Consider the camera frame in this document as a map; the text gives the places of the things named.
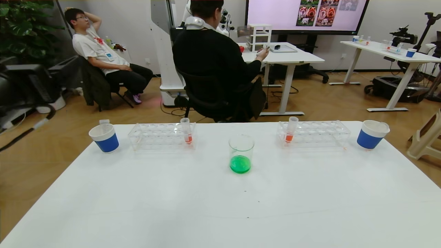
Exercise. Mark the black tripod stand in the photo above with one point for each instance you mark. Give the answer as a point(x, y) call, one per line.
point(429, 23)

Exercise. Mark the black office chair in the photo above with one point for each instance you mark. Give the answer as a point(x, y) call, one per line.
point(203, 103)

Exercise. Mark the small glass beaker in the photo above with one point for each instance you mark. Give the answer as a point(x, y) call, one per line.
point(384, 44)

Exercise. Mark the person in white t-shirt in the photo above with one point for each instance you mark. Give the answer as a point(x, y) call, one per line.
point(96, 48)

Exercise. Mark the white plant pot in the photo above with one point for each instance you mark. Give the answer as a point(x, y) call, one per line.
point(58, 103)

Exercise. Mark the green leafy plant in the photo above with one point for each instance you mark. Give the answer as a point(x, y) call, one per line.
point(24, 31)

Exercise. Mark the white drawer organizer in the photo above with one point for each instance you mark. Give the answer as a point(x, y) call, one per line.
point(260, 25)

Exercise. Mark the dark green jacket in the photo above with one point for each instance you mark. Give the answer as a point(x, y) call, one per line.
point(94, 86)

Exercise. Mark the black folding chair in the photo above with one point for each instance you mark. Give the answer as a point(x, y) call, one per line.
point(125, 100)

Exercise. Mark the person in black sweater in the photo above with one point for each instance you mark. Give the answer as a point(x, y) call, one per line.
point(213, 55)

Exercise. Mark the white robot column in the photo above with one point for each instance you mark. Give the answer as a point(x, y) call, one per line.
point(162, 41)

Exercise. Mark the black camera rig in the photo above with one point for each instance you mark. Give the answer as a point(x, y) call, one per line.
point(401, 35)

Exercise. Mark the test tube with orange liquid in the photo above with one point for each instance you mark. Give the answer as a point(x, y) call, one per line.
point(289, 137)
point(188, 138)

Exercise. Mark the grey tablet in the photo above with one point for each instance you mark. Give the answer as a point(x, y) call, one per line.
point(286, 49)

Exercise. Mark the white standing desk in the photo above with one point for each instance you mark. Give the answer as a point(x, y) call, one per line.
point(375, 47)
point(303, 57)

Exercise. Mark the clear acrylic test tube rack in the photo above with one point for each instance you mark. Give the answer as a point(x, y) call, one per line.
point(317, 136)
point(165, 132)

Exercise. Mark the clear glass beaker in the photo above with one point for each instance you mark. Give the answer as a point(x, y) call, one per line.
point(240, 165)

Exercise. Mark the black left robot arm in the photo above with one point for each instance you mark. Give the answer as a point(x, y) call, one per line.
point(31, 82)

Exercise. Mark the white humanoid robot arm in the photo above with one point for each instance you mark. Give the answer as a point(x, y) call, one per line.
point(225, 22)

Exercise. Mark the large wall display screen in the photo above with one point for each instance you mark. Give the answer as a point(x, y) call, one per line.
point(275, 13)

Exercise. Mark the small test tube rack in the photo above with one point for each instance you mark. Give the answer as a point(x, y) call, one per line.
point(394, 50)
point(363, 42)

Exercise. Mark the blue paper cup white rim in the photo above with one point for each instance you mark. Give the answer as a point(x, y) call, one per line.
point(106, 142)
point(368, 139)

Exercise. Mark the white neck massager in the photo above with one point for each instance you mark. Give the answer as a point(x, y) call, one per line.
point(193, 21)

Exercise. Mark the small blue paper cup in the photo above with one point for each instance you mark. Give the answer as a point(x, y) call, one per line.
point(355, 39)
point(410, 53)

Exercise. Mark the black display stand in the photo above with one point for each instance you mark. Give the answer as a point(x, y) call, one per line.
point(310, 40)

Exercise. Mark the test tube with blue liquid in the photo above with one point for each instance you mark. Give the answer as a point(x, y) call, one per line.
point(104, 122)

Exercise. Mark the beige plastic stool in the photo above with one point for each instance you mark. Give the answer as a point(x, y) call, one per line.
point(425, 137)

